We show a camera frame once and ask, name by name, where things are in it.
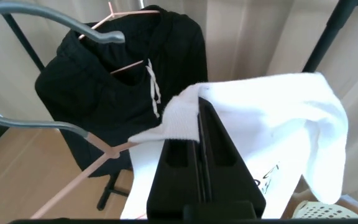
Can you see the pink clothes hanger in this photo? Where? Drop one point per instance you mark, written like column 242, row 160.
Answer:
column 42, row 12
column 129, row 13

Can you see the black clothes rack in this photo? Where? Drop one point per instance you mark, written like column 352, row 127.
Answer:
column 334, row 34

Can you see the white garment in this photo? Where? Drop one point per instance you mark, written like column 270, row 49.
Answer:
column 275, row 109

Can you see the black garment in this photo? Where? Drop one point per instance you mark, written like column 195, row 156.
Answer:
column 89, row 93

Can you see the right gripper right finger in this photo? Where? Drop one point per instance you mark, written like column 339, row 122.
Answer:
column 232, row 186

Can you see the white laundry basket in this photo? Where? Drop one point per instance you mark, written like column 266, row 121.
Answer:
column 325, row 211

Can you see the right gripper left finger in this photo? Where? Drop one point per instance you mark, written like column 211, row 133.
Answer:
column 172, row 186

